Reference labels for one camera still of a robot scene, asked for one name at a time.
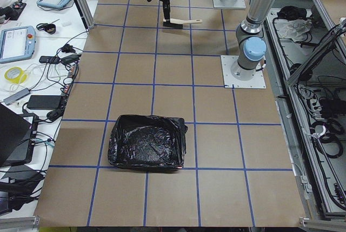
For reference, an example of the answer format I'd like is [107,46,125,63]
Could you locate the cream hand brush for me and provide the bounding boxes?
[163,18,203,29]

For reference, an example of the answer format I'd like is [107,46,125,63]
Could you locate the black scissors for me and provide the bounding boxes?
[36,19,59,31]

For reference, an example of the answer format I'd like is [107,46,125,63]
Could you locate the black bag lined bin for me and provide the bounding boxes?
[108,115,188,170]

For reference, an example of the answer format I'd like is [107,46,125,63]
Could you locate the yellow tape roll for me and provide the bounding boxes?
[4,67,27,84]

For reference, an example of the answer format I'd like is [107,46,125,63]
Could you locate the black laptop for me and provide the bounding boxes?
[1,105,38,167]

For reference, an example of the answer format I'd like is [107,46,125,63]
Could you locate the black power adapter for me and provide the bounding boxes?
[26,95,62,110]

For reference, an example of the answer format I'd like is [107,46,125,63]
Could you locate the white cloth pile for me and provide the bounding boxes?
[278,19,312,42]

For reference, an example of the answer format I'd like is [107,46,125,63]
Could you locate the small black bowl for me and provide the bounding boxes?
[43,23,56,35]

